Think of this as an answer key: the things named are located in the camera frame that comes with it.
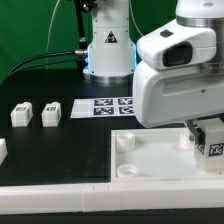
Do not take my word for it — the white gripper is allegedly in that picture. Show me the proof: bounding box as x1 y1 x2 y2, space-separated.
133 62 224 146

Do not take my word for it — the white square tabletop tray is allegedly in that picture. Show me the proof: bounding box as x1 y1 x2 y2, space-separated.
111 128 224 182

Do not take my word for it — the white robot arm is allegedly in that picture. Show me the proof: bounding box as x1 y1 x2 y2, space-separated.
83 0 224 145

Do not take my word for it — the white sheet with tags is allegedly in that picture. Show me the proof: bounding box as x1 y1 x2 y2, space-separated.
71 97 134 119

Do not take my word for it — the white left barrier block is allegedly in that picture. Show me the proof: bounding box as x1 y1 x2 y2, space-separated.
0 138 8 165

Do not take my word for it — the white front barrier wall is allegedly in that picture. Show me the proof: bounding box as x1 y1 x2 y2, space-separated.
0 180 224 215

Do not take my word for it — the black cable upper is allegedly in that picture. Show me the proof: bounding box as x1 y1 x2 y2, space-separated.
6 50 88 78

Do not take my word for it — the black cable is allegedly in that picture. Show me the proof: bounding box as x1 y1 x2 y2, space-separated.
9 59 88 76
6 50 88 78

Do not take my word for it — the white cable right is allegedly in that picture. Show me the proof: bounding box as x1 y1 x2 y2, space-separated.
129 0 145 38

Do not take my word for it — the black cable lower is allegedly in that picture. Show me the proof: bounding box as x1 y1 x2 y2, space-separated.
9 59 88 76

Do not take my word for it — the grey thin cable left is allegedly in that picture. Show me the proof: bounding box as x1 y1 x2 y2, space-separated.
45 0 62 70

